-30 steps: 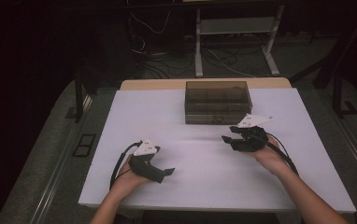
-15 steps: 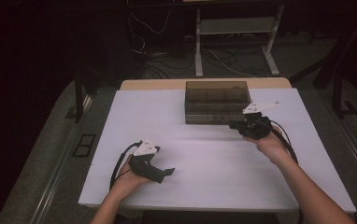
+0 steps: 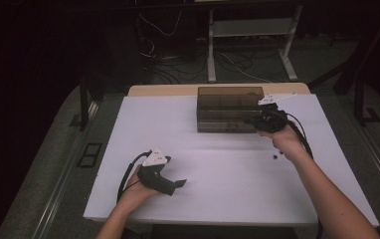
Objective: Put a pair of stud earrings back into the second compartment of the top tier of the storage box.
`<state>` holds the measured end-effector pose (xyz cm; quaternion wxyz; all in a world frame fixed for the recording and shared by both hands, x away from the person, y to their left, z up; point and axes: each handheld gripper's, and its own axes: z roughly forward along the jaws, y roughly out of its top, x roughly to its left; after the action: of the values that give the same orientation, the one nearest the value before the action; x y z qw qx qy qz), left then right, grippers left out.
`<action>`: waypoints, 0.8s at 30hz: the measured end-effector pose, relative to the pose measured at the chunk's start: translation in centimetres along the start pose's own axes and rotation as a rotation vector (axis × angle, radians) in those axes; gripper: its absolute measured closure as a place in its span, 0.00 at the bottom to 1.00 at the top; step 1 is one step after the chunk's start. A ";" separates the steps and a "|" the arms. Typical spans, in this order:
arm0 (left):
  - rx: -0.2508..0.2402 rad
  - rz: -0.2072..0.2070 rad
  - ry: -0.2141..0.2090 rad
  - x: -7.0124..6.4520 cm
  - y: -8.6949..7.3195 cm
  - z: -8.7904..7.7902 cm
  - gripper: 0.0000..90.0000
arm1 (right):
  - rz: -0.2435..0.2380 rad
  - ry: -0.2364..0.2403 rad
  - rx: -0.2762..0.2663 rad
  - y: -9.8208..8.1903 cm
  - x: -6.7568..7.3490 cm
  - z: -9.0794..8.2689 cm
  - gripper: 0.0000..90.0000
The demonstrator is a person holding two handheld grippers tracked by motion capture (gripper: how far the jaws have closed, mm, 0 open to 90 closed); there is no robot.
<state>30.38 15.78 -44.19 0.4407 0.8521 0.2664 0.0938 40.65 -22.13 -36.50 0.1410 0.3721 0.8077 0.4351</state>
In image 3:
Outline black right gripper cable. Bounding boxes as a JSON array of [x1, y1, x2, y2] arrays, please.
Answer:
[[285, 112, 324, 239]]

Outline dark transparent drawer box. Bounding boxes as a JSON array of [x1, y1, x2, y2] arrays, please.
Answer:
[[196, 86, 266, 134]]

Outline tangle of black floor cables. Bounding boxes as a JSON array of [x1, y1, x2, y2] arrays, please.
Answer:
[[137, 36, 281, 85]]

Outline white board sheet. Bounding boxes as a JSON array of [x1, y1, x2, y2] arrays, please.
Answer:
[[83, 94, 380, 228]]

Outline white metal stand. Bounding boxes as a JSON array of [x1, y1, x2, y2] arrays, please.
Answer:
[[206, 4, 303, 84]]

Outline person's right hand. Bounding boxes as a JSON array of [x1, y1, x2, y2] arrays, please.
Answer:
[[257, 121, 307, 162]]

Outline wooden table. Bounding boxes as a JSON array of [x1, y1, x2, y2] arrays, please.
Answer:
[[126, 82, 311, 98]]

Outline black metal stand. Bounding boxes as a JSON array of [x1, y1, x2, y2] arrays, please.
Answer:
[[306, 9, 380, 127], [69, 74, 107, 132]]

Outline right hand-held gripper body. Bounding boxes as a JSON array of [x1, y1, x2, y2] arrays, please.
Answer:
[[255, 92, 297, 134]]

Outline transparent drawer with handle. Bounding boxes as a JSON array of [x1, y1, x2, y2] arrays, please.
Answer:
[[197, 123, 260, 133]]

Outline person's left hand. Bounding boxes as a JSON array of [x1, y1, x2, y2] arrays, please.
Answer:
[[116, 164, 161, 215]]

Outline black floor outlet frame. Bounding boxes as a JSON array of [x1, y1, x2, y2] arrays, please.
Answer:
[[76, 141, 103, 169]]

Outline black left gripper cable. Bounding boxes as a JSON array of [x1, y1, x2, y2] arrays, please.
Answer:
[[115, 149, 153, 202]]

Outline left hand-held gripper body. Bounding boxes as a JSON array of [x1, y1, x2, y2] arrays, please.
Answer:
[[136, 147, 172, 194]]

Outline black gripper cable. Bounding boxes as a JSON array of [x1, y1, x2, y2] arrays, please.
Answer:
[[285, 112, 324, 239], [115, 149, 153, 202]]

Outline white floor cable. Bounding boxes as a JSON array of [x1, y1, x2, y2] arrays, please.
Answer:
[[137, 9, 183, 38]]

